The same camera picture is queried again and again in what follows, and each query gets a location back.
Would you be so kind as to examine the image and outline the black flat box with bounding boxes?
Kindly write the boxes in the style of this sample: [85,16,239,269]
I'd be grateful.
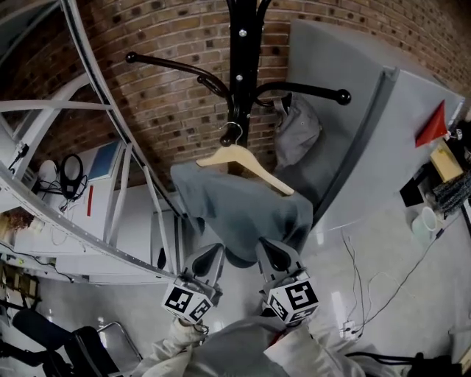
[400,175,428,208]

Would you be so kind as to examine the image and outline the black padded cylinder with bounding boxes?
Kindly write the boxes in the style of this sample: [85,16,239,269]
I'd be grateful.
[12,308,73,353]

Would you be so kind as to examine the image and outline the person's right forearm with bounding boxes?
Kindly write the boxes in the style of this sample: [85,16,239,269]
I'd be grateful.
[263,319,380,377]

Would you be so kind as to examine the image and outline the black folding chair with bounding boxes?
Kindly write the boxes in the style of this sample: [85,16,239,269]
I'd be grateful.
[68,321,144,377]

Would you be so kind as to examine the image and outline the grey clothing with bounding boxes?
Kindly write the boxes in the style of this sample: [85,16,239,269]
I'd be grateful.
[171,161,314,269]

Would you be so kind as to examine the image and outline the wooden box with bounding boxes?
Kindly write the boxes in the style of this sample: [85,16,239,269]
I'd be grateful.
[429,141,465,183]

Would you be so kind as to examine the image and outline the black wooden coat rack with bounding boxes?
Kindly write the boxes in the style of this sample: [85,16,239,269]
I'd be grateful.
[124,0,353,176]

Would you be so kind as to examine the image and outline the blue and white box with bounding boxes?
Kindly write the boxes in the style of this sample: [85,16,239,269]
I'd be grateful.
[87,141,123,182]

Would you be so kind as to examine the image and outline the grey cabinet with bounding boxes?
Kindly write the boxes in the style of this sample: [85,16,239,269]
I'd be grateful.
[312,68,467,236]

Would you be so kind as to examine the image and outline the red triangular funnel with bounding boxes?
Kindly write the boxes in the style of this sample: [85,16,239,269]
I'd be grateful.
[415,99,448,149]

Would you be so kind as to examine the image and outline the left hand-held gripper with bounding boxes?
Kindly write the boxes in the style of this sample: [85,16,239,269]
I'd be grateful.
[161,242,226,325]

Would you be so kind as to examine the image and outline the white metal shelving rack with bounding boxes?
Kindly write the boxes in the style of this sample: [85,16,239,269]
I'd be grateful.
[0,0,188,285]

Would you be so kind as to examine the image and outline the white plastic cup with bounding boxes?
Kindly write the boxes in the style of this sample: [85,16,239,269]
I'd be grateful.
[411,205,439,244]

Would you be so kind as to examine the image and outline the black ring lamp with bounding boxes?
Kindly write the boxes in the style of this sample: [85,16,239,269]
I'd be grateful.
[58,153,89,202]

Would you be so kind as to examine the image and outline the grey cloth bag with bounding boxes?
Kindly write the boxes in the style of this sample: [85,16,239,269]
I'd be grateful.
[272,93,324,174]

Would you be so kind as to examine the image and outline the person's left forearm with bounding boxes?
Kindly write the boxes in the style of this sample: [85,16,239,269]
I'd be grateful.
[130,317,211,377]

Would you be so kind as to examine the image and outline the wooden clothes hanger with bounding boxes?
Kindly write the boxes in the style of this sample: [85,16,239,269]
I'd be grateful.
[195,121,296,197]

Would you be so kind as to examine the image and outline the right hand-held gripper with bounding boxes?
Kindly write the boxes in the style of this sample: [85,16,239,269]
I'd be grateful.
[255,237,320,327]

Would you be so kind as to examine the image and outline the black floor cable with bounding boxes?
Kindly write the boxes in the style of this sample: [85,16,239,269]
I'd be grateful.
[340,211,463,336]

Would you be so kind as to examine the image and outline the grey padded board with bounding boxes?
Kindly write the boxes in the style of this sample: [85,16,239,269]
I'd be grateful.
[274,18,400,222]

